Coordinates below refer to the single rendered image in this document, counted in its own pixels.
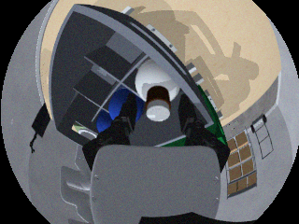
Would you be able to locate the white bottle with grey label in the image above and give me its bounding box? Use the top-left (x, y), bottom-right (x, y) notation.
top-left (135, 57), bottom-right (180, 121)

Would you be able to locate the blue bottle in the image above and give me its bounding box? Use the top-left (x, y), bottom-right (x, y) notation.
top-left (96, 109), bottom-right (112, 133)
top-left (108, 84), bottom-right (145, 122)

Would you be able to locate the green crate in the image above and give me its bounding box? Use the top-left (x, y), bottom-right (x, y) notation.
top-left (162, 85), bottom-right (228, 147)

